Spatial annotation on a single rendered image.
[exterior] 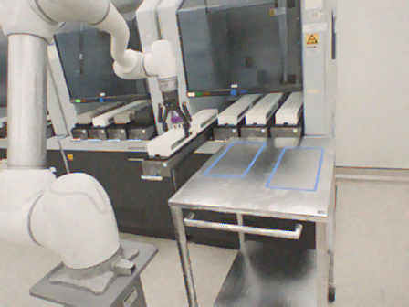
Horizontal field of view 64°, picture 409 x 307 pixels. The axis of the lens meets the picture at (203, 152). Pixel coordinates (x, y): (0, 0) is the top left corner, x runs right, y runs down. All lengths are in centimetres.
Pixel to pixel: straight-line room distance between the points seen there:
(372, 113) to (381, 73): 30
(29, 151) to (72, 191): 22
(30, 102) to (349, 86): 227
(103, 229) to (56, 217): 12
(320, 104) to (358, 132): 123
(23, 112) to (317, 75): 121
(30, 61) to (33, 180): 33
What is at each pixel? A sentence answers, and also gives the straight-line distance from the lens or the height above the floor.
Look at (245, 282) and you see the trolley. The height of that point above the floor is 28.
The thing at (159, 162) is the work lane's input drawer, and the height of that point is 80.
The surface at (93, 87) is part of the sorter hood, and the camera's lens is 217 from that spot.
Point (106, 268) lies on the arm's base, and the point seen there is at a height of 74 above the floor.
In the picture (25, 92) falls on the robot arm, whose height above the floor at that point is 119.
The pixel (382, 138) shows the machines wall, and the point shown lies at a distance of 288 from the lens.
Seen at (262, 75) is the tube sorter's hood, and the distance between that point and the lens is 165.
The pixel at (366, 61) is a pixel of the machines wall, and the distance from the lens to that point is 274.
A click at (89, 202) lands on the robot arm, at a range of 85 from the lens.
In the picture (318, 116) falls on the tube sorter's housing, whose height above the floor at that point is 84.
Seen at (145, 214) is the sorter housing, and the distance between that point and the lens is 220.
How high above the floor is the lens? 127
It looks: 20 degrees down
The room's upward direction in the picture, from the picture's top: 8 degrees counter-clockwise
